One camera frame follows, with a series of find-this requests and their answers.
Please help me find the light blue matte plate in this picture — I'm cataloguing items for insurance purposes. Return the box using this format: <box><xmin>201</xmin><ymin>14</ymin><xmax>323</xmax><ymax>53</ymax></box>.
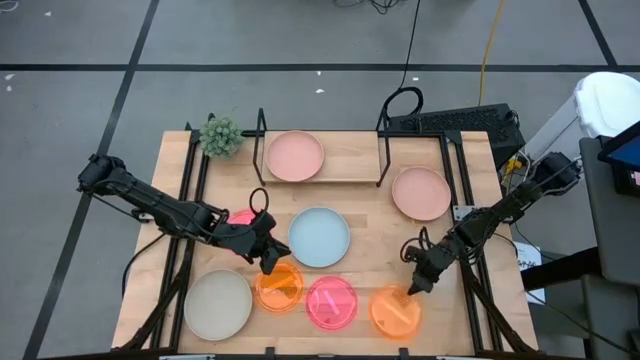
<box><xmin>287</xmin><ymin>206</ymin><xmax>352</xmax><ymax>269</ymax></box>

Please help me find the white lined bin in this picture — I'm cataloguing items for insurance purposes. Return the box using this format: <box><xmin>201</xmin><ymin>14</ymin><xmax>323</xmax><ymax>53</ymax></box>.
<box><xmin>522</xmin><ymin>71</ymin><xmax>640</xmax><ymax>161</ymax></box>

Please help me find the long black cable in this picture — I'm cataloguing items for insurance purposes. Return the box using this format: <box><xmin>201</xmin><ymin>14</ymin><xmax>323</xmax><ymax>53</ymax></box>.
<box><xmin>382</xmin><ymin>0</ymin><xmax>425</xmax><ymax>121</ymax></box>

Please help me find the orange transparent plate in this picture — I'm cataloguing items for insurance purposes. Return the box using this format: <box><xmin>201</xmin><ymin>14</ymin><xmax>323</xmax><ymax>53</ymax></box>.
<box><xmin>368</xmin><ymin>284</ymin><xmax>423</xmax><ymax>343</ymax></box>
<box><xmin>253</xmin><ymin>260</ymin><xmax>306</xmax><ymax>315</ymax></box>

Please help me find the left wrist black cable loop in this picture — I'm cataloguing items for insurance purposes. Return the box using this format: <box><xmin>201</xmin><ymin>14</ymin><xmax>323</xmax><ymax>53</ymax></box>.
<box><xmin>248</xmin><ymin>187</ymin><xmax>271</xmax><ymax>217</ymax></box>

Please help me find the pink transparent plate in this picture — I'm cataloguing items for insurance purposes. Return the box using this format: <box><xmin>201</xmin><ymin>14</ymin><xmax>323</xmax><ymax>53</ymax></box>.
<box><xmin>225</xmin><ymin>207</ymin><xmax>260</xmax><ymax>227</ymax></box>
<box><xmin>304</xmin><ymin>274</ymin><xmax>360</xmax><ymax>332</ymax></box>

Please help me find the long yellow cable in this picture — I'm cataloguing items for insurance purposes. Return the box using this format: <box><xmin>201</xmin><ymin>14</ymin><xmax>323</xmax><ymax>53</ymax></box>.
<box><xmin>478</xmin><ymin>0</ymin><xmax>506</xmax><ymax>107</ymax></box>

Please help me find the black wire dish rack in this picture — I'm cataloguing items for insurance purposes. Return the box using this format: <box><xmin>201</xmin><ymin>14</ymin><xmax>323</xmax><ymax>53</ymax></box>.
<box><xmin>251</xmin><ymin>107</ymin><xmax>395</xmax><ymax>189</ymax></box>

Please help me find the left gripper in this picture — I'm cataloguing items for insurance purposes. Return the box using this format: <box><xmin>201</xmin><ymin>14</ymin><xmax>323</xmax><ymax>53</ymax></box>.
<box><xmin>214</xmin><ymin>212</ymin><xmax>292</xmax><ymax>275</ymax></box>

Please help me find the black perforated computer case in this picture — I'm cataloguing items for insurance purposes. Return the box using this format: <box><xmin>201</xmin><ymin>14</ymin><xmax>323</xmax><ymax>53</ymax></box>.
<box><xmin>387</xmin><ymin>103</ymin><xmax>527</xmax><ymax>170</ymax></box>

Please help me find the small green potted plant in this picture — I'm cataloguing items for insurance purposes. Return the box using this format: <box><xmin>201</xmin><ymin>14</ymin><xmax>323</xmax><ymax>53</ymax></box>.
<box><xmin>198</xmin><ymin>115</ymin><xmax>245</xmax><ymax>160</ymax></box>

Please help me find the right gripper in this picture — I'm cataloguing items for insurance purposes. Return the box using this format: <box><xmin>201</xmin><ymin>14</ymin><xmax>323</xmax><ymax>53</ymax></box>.
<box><xmin>403</xmin><ymin>234</ymin><xmax>461</xmax><ymax>296</ymax></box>

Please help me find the beige matte plate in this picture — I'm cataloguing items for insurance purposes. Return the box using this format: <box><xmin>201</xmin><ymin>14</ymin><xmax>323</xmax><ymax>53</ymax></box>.
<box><xmin>183</xmin><ymin>268</ymin><xmax>254</xmax><ymax>342</ymax></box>

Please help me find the right wrist black cable loop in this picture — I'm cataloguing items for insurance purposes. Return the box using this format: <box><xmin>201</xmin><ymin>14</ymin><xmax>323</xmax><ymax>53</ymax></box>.
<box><xmin>399</xmin><ymin>227</ymin><xmax>431</xmax><ymax>264</ymax></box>

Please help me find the wrist black cable loop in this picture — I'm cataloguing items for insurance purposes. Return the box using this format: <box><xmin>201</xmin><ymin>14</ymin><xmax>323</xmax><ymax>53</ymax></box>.
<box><xmin>248</xmin><ymin>187</ymin><xmax>271</xmax><ymax>217</ymax></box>
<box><xmin>399</xmin><ymin>227</ymin><xmax>431</xmax><ymax>264</ymax></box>

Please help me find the white printed paper sheet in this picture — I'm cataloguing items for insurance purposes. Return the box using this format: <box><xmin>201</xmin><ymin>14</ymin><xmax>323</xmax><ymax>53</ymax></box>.
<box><xmin>513</xmin><ymin>241</ymin><xmax>547</xmax><ymax>305</ymax></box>

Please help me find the black tablet screen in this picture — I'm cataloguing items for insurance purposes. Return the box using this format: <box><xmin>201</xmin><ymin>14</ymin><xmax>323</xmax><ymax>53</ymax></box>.
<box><xmin>597</xmin><ymin>119</ymin><xmax>640</xmax><ymax>197</ymax></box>

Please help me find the pink matte plate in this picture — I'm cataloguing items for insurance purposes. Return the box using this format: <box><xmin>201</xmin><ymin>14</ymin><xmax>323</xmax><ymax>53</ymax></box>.
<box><xmin>264</xmin><ymin>129</ymin><xmax>326</xmax><ymax>183</ymax></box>
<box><xmin>390</xmin><ymin>165</ymin><xmax>453</xmax><ymax>222</ymax></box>

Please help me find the black cable bundle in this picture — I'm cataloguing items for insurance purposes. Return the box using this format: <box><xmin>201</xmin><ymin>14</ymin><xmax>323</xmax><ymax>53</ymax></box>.
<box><xmin>333</xmin><ymin>0</ymin><xmax>401</xmax><ymax>15</ymax></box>

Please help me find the grey cart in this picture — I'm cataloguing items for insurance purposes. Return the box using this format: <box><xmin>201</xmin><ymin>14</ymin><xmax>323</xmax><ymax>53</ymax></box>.
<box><xmin>579</xmin><ymin>134</ymin><xmax>640</xmax><ymax>360</ymax></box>

